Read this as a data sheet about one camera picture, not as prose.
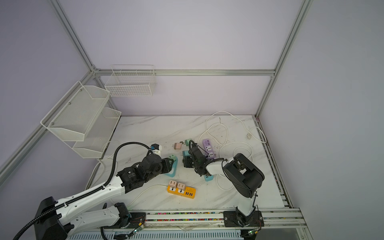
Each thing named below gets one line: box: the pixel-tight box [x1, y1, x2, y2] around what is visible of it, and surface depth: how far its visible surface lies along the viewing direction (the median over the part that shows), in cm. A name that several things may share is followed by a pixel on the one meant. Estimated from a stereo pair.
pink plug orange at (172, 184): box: [169, 180, 177, 188], surface depth 80 cm
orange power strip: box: [167, 185, 196, 199], surface depth 82 cm
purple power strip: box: [202, 138, 217, 160], surface depth 100 cm
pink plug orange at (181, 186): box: [177, 182, 186, 191], surface depth 80 cm
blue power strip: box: [204, 174, 215, 182], surface depth 88 cm
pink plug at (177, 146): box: [174, 142, 182, 150], surface depth 103 cm
